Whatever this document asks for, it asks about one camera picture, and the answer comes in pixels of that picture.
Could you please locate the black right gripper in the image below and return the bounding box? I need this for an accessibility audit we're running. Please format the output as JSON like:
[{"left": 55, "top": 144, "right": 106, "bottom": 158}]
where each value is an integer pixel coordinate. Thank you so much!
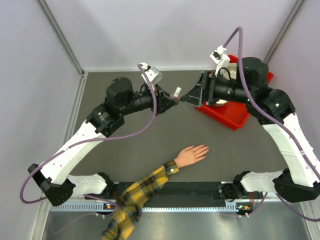
[{"left": 179, "top": 70, "right": 252, "bottom": 108}]

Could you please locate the white nail polish cap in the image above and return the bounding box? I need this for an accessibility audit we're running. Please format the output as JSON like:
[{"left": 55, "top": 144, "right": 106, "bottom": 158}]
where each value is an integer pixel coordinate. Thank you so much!
[{"left": 174, "top": 87, "right": 182, "bottom": 97}]

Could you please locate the pink nail polish bottle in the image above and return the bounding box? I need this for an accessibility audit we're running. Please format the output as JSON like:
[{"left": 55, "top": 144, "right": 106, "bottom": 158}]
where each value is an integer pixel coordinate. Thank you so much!
[{"left": 169, "top": 94, "right": 180, "bottom": 101}]

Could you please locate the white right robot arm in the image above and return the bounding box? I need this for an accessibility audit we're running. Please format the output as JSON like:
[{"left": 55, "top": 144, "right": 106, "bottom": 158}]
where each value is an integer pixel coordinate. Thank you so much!
[{"left": 181, "top": 57, "right": 320, "bottom": 203}]

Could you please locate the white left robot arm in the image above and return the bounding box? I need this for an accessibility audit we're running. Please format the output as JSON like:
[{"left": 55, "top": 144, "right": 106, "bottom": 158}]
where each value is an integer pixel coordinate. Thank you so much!
[{"left": 28, "top": 77, "right": 181, "bottom": 207}]

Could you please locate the white tape roll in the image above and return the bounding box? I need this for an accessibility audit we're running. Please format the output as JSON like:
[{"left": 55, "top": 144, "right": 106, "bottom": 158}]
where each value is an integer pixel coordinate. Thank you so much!
[{"left": 213, "top": 99, "right": 228, "bottom": 107}]

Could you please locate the red plastic bin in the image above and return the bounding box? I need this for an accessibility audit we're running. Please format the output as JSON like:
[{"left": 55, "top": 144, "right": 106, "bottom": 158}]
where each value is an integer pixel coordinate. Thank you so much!
[{"left": 195, "top": 54, "right": 274, "bottom": 131}]

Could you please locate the beige ceramic cup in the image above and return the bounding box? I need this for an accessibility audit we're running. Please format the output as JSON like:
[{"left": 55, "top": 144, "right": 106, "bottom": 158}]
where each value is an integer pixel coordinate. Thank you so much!
[{"left": 223, "top": 63, "right": 238, "bottom": 80}]

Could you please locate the mannequin hand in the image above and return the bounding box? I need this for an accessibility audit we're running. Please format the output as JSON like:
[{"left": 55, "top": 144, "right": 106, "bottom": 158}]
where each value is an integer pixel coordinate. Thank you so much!
[{"left": 174, "top": 144, "right": 210, "bottom": 169}]

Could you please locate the yellow plaid sleeve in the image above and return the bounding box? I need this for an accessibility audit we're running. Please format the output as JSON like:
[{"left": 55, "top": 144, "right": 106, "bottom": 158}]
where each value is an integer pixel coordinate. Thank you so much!
[{"left": 101, "top": 161, "right": 179, "bottom": 240}]

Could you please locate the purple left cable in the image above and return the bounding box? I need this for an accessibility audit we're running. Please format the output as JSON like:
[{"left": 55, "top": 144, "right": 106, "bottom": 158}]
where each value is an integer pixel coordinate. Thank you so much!
[{"left": 19, "top": 63, "right": 158, "bottom": 204}]

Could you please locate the purple cable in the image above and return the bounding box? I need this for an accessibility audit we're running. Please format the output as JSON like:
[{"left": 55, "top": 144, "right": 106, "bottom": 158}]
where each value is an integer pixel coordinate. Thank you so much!
[
  {"left": 19, "top": 63, "right": 158, "bottom": 204},
  {"left": 222, "top": 26, "right": 320, "bottom": 222}
]

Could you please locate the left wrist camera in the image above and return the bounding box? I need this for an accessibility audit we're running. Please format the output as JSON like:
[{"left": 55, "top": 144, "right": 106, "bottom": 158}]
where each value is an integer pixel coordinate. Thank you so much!
[{"left": 137, "top": 62, "right": 163, "bottom": 90}]

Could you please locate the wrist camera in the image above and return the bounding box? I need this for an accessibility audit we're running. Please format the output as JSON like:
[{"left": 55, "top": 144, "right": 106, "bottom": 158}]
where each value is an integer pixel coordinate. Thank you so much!
[
  {"left": 209, "top": 45, "right": 230, "bottom": 76},
  {"left": 137, "top": 62, "right": 163, "bottom": 90}
]

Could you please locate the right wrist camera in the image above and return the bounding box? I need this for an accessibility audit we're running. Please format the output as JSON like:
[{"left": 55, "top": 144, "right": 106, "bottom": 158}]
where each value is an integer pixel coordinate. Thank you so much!
[{"left": 209, "top": 45, "right": 230, "bottom": 76}]

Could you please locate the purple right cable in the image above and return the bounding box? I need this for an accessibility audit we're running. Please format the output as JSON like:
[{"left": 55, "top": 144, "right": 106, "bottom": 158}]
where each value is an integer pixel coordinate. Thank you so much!
[{"left": 222, "top": 26, "right": 320, "bottom": 222}]

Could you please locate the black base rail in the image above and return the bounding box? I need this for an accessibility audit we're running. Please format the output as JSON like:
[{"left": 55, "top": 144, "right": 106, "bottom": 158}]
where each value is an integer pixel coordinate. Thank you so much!
[{"left": 84, "top": 181, "right": 266, "bottom": 208}]

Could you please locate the slotted cable duct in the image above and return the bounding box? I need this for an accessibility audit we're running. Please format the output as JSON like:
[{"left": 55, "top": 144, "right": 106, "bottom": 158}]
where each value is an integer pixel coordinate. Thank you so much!
[{"left": 49, "top": 201, "right": 241, "bottom": 213}]

